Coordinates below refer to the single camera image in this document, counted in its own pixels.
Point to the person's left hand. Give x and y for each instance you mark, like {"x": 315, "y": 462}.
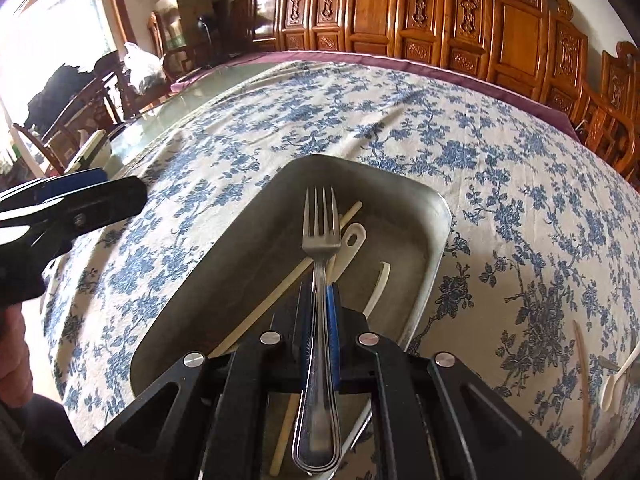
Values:
{"x": 15, "y": 350}

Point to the blue floral tablecloth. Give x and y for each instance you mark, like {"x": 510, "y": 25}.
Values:
{"x": 500, "y": 210}

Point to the long carved wooden sofa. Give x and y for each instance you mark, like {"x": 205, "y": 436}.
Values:
{"x": 400, "y": 15}

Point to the white plastic bag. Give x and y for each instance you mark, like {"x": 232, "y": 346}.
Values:
{"x": 144, "y": 70}

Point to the dark cabinet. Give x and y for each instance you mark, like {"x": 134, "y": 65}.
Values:
{"x": 225, "y": 25}

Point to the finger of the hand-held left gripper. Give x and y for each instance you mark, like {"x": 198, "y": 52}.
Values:
{"x": 105, "y": 205}
{"x": 75, "y": 180}

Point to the glass-topped table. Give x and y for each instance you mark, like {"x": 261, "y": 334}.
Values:
{"x": 200, "y": 105}

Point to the stainless steel fork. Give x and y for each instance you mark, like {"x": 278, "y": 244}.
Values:
{"x": 317, "y": 240}

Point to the black bag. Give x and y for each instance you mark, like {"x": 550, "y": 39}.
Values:
{"x": 60, "y": 92}

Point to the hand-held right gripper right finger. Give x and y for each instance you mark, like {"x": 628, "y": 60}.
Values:
{"x": 335, "y": 340}

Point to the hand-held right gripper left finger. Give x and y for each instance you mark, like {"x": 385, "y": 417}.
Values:
{"x": 302, "y": 350}

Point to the small white box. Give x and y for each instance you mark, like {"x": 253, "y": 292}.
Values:
{"x": 90, "y": 152}

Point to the white plastic spoon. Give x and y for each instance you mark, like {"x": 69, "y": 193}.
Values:
{"x": 612, "y": 390}

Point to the white ceramic spoon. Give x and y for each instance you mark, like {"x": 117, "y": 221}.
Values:
{"x": 380, "y": 285}

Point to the wooden dining chair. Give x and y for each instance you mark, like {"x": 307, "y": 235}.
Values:
{"x": 95, "y": 105}

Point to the dark clothing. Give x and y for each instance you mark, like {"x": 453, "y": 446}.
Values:
{"x": 30, "y": 440}

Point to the metal tray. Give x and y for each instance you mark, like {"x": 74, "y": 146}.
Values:
{"x": 400, "y": 240}

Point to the carved wooden armchair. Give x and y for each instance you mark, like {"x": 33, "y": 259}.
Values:
{"x": 610, "y": 120}

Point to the wooden door frame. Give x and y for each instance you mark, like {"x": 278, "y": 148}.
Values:
{"x": 117, "y": 0}

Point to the pale wooden chopstick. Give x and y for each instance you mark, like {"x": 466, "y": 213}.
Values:
{"x": 285, "y": 435}
{"x": 280, "y": 290}
{"x": 582, "y": 390}

